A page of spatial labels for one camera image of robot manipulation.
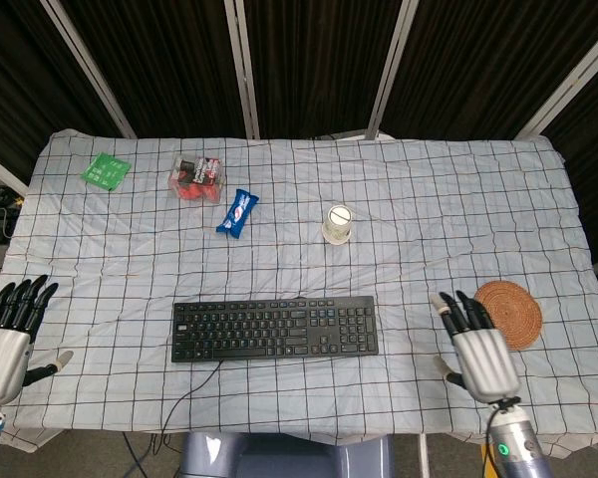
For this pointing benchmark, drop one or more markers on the blue checked tablecloth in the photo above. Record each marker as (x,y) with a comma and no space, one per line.
(299,239)

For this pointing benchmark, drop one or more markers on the clear box with red items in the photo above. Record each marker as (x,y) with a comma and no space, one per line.
(198,178)

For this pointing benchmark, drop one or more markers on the white paper cup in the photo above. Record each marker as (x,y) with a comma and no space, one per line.
(337,225)

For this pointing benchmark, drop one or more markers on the black computer keyboard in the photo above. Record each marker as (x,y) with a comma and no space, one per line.
(275,328)

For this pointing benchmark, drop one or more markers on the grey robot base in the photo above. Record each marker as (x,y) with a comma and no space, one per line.
(284,455)

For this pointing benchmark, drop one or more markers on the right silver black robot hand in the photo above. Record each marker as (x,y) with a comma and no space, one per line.
(483,363)

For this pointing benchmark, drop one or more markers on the round woven rattan coaster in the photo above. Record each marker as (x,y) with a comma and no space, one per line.
(510,316)

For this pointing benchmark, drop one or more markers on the blue pepsi snack packet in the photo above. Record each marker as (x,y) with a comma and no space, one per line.
(237,212)

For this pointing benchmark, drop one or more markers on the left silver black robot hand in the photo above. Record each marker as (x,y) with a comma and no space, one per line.
(0,358)

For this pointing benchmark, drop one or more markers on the green flat packet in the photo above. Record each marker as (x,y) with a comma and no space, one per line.
(105,170)

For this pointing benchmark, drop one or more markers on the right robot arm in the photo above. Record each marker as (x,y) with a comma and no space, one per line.
(515,438)

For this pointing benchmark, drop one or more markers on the black folding screen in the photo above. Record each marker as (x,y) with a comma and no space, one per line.
(299,65)

